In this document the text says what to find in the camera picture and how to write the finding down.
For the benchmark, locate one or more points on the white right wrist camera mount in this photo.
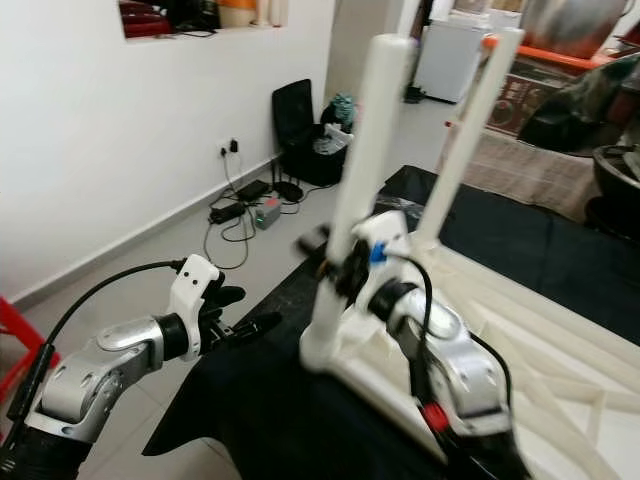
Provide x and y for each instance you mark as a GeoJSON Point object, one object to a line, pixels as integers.
{"type": "Point", "coordinates": [385, 235]}

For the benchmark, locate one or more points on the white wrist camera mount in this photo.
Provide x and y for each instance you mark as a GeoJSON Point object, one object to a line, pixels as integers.
{"type": "Point", "coordinates": [385, 235]}
{"type": "Point", "coordinates": [195, 290]}

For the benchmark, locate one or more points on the steel cooking pot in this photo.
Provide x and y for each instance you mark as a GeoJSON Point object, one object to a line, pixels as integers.
{"type": "Point", "coordinates": [570, 20]}

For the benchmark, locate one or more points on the white cabinet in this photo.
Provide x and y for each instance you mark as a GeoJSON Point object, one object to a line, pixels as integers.
{"type": "Point", "coordinates": [450, 55]}

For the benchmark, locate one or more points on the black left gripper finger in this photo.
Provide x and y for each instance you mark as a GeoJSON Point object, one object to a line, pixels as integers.
{"type": "Point", "coordinates": [255, 326]}
{"type": "Point", "coordinates": [225, 296]}

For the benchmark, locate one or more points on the dark red round pot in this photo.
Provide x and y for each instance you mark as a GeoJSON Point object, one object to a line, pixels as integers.
{"type": "Point", "coordinates": [145, 20]}

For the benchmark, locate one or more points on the white plastic wrapper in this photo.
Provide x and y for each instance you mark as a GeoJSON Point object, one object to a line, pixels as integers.
{"type": "Point", "coordinates": [332, 140]}

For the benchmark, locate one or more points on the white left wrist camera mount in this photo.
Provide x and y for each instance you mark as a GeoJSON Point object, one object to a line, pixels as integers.
{"type": "Point", "coordinates": [195, 290]}

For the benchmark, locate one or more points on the black wok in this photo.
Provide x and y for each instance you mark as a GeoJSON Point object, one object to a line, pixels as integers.
{"type": "Point", "coordinates": [618, 185]}

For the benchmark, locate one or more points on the grey box device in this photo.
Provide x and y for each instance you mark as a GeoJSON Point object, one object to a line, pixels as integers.
{"type": "Point", "coordinates": [267, 212]}

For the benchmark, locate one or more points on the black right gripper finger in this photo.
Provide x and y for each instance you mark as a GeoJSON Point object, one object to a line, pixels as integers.
{"type": "Point", "coordinates": [311, 243]}

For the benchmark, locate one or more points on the black power adapter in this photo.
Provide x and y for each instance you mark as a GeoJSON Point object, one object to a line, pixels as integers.
{"type": "Point", "coordinates": [252, 188]}
{"type": "Point", "coordinates": [227, 212]}

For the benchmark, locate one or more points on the red floor object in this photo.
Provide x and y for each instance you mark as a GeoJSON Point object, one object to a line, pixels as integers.
{"type": "Point", "coordinates": [15, 320]}

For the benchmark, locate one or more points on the black plastic bag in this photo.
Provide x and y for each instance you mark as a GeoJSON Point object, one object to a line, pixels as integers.
{"type": "Point", "coordinates": [580, 105]}

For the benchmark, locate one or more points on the white plastic table leg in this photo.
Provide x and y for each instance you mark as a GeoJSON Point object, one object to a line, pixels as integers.
{"type": "Point", "coordinates": [470, 130]}
{"type": "Point", "coordinates": [370, 180]}

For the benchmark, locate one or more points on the black wall plug charger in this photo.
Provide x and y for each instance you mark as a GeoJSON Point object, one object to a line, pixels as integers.
{"type": "Point", "coordinates": [233, 147]}

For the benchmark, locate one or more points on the black tablecloth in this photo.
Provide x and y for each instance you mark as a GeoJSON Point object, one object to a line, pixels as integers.
{"type": "Point", "coordinates": [260, 420]}

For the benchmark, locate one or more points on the black fabric bag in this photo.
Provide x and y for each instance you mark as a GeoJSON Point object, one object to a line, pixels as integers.
{"type": "Point", "coordinates": [325, 160]}

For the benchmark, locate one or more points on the small black floor item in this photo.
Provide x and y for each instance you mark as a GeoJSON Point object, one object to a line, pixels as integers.
{"type": "Point", "coordinates": [415, 95]}

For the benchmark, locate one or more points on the orange lidded tub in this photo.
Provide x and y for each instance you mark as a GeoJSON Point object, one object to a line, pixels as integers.
{"type": "Point", "coordinates": [238, 12]}

